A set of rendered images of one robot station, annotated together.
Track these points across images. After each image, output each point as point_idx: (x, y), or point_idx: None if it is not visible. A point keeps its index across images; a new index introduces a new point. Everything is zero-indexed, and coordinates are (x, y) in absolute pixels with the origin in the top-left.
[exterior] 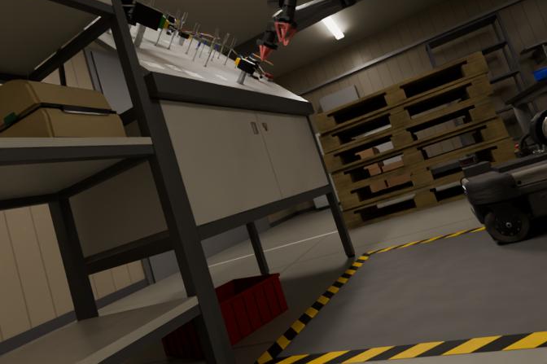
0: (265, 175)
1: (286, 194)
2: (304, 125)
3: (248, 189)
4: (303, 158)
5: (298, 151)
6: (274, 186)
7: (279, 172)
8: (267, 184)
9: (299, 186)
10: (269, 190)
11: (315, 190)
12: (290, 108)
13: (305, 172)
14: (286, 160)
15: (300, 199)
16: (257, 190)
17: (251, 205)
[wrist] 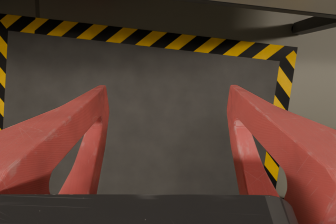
0: None
1: None
2: None
3: None
4: None
5: None
6: None
7: None
8: None
9: None
10: None
11: (273, 8)
12: None
13: None
14: None
15: (197, 1)
16: None
17: None
